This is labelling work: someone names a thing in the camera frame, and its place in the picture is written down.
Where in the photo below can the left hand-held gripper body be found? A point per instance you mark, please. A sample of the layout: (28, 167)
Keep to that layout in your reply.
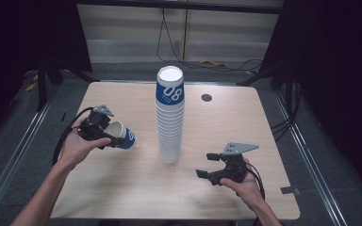
(95, 125)

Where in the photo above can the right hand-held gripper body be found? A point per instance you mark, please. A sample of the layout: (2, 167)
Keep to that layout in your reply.
(232, 164)

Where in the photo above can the single blue white paper cup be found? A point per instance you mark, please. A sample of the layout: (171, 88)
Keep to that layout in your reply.
(126, 138)

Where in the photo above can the stack of blue white cups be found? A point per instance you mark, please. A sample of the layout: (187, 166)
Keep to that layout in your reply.
(169, 125)

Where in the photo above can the person's right hand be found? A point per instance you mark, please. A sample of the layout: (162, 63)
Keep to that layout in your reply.
(248, 188)

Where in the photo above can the person's left hand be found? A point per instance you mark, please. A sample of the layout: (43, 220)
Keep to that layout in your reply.
(75, 147)

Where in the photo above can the round dark table grommet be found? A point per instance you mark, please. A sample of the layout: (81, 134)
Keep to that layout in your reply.
(206, 97)

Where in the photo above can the grey tape piece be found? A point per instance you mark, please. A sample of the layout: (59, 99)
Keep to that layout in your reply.
(289, 190)

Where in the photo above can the black metal stand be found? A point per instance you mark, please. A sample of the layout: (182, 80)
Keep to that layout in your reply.
(41, 88)

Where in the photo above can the yellow floor tape strip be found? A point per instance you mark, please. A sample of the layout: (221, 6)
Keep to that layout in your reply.
(213, 62)
(30, 87)

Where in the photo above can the black stand leg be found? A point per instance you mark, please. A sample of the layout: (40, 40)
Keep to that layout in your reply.
(257, 77)

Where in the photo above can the dark curtain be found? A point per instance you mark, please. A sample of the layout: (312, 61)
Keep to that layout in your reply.
(19, 37)
(333, 62)

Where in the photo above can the metal floor rail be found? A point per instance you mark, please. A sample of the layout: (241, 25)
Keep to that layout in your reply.
(308, 157)
(15, 150)

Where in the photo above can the black overhead frame bar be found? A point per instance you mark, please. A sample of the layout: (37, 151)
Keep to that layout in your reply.
(182, 6)

